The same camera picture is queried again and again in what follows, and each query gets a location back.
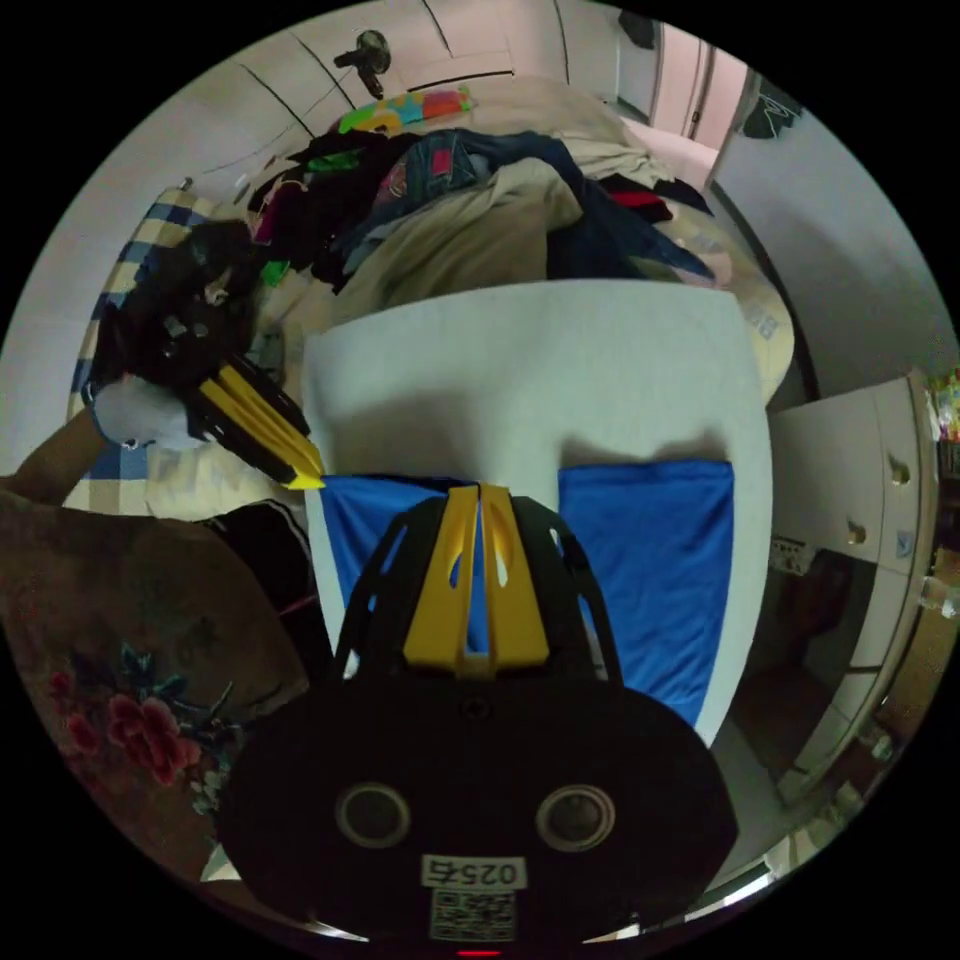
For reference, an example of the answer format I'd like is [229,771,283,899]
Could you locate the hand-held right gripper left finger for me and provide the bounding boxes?
[402,483,481,670]

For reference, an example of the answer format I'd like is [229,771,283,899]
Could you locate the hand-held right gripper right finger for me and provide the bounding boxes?
[478,482,550,667]

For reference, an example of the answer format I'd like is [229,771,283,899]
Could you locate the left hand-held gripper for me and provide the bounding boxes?
[95,219,328,493]

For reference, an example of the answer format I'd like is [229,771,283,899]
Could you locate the blue pants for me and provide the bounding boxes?
[320,458,738,730]

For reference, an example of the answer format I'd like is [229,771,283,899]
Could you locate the person's left forearm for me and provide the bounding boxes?
[0,407,112,508]

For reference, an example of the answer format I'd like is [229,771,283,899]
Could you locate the person's left hand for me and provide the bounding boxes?
[82,373,211,453]

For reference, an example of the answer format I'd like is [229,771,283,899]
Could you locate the person's body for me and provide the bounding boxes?
[0,487,335,890]

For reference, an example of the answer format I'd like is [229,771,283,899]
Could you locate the bed with checked sheet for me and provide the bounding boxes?
[65,73,798,526]

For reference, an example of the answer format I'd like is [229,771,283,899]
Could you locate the white folding board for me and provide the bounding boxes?
[299,279,775,751]

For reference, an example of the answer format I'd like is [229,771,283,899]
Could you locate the pile of clothes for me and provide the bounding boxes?
[238,127,718,310]

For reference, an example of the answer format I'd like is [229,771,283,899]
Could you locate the colourful patterned pillow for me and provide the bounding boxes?
[337,86,478,138]

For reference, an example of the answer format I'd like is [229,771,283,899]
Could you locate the white cupboard with drawers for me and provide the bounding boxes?
[768,367,960,810]

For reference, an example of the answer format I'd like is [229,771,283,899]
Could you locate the black fan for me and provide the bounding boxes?
[332,28,394,100]

